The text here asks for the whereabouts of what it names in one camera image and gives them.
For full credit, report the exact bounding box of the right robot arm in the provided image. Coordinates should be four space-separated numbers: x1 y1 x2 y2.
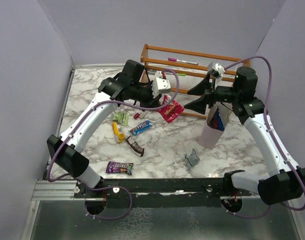
184 65 305 206

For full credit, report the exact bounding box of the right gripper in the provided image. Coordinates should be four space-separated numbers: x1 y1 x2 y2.
185 72 241 114

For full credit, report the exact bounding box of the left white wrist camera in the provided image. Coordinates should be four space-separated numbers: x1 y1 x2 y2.
151 77 172 98

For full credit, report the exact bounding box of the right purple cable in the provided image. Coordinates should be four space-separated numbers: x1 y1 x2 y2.
221 55 305 220

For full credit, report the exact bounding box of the red candy packet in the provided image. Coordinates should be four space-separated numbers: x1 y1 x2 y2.
157 100 184 124

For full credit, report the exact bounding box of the purple cable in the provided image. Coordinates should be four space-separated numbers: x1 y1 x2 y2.
46 68 181 221
221 55 305 220

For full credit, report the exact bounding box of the wooden shelf rack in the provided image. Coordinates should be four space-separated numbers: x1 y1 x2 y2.
140 44 239 105

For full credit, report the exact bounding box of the magenta marker pen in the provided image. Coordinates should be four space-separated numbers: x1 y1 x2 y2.
167 57 199 66

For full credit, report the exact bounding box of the green capped marker pen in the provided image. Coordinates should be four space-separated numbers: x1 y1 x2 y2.
165 72 186 76

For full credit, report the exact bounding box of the purple M&M's packet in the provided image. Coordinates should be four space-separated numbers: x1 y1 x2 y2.
105 161 134 176

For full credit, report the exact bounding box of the grey plastic clip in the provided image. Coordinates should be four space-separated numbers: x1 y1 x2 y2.
184 148 200 170

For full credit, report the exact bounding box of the blue M&M's packet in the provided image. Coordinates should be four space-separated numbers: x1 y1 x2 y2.
129 120 152 136

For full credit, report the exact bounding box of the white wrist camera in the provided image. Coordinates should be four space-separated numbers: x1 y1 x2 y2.
151 77 172 98
207 61 226 89

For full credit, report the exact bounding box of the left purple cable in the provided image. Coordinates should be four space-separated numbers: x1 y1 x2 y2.
46 68 181 221

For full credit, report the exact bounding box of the white paper bag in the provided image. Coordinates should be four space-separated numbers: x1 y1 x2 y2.
198 103 233 149

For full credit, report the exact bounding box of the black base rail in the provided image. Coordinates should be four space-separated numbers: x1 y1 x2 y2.
42 172 276 209

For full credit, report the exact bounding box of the brown chocolate bar wrapper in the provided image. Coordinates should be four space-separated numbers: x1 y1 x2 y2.
125 136 145 157

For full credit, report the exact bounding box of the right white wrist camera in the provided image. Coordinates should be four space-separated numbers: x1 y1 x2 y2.
207 61 226 89

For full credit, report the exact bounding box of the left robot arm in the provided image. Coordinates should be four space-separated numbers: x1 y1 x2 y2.
47 60 171 198

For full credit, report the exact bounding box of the small red cylinder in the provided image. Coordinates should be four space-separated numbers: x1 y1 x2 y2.
133 113 140 119

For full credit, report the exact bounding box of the small white eraser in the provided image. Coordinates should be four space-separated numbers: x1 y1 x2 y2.
139 111 148 119

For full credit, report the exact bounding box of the blue Burts chips bag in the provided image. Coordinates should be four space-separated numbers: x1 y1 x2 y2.
207 108 225 132

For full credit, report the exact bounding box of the green snack packet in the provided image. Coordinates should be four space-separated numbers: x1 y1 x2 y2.
112 112 130 126

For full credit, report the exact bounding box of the yellow snack bar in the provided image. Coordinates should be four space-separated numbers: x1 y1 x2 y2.
112 122 125 144

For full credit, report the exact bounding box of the small grey block on shelf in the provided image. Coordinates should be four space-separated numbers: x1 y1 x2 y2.
147 70 157 75

